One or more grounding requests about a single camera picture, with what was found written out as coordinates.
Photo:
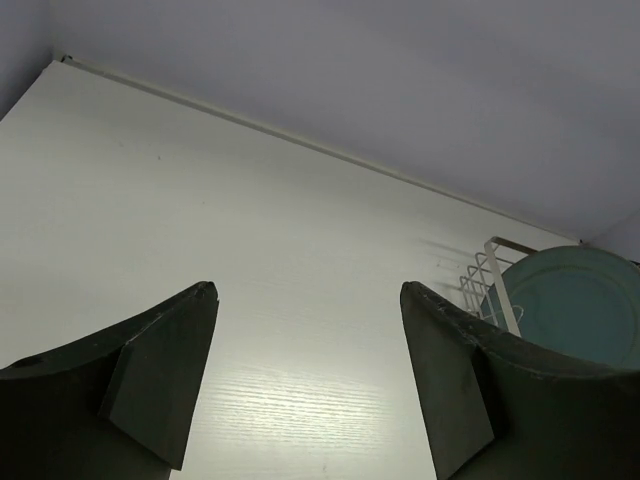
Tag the plain teal plate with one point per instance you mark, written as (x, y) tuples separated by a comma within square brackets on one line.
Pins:
[(578, 301)]

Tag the metal wire dish rack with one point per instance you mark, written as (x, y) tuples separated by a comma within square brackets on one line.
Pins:
[(483, 288)]

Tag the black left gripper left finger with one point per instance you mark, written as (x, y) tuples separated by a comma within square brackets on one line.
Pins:
[(116, 404)]

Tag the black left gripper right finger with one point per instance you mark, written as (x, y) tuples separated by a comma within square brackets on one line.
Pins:
[(496, 406)]

